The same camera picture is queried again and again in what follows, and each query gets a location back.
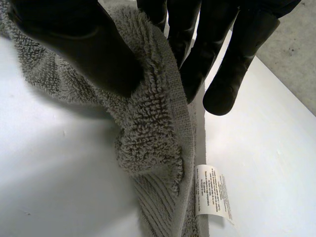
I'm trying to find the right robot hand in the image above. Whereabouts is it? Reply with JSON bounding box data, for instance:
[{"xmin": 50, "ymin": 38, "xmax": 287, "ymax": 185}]
[{"xmin": 7, "ymin": 0, "xmax": 302, "ymax": 117}]

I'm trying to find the grey towel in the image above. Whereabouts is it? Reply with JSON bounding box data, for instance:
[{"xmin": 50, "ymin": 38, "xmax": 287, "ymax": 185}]
[{"xmin": 0, "ymin": 0, "xmax": 235, "ymax": 237}]

